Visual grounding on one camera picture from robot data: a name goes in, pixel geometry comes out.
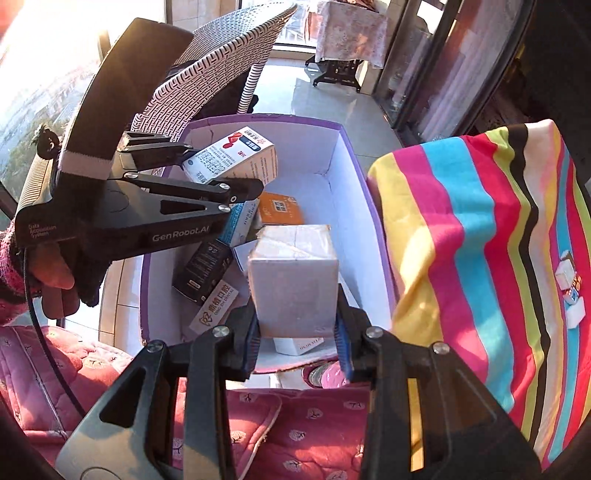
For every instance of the grey white cube box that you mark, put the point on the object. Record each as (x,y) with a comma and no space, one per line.
(295,295)

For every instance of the white box orange logo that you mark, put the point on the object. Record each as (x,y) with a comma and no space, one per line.
(214,309)

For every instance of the white red medicine box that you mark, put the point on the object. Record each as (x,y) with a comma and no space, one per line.
(231,152)

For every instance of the pile of small boxes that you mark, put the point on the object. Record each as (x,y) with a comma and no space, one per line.
(570,286)

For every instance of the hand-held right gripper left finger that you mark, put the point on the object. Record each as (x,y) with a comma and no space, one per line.
(251,344)

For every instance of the small white carton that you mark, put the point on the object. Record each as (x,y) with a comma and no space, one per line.
(295,346)

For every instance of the person's left forearm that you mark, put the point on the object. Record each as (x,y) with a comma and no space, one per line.
(9,267)

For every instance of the blue white box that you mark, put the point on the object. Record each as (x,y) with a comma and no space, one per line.
(240,226)

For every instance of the black printed box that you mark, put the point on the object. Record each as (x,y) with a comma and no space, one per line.
(203,267)

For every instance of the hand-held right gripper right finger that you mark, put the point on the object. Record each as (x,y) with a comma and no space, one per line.
(344,346)

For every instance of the person's left hand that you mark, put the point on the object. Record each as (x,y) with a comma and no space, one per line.
(51,272)

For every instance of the striped colourful cloth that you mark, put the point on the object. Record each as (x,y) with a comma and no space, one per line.
(461,230)

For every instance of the glass sliding door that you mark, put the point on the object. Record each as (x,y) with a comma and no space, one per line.
(438,69)

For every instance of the purple storage box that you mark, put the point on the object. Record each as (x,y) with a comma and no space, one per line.
(351,207)

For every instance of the black table base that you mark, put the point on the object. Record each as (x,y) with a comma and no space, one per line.
(337,74)

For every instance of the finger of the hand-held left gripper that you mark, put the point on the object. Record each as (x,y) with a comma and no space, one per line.
(240,191)
(152,154)

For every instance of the woven wicker chair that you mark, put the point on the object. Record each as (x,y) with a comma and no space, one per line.
(184,87)
(240,27)

